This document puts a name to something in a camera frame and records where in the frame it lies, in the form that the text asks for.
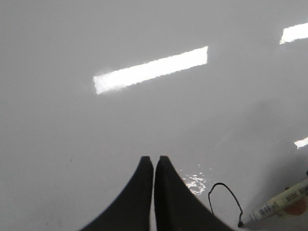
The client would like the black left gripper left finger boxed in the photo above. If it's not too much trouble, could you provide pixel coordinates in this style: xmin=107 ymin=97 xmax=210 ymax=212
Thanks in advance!
xmin=82 ymin=156 xmax=154 ymax=231

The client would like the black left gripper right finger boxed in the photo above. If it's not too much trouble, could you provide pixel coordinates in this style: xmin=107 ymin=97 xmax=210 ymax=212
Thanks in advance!
xmin=154 ymin=156 xmax=232 ymax=231

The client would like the white whiteboard marker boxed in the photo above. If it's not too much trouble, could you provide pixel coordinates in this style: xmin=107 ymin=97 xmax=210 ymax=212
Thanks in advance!
xmin=238 ymin=179 xmax=308 ymax=228

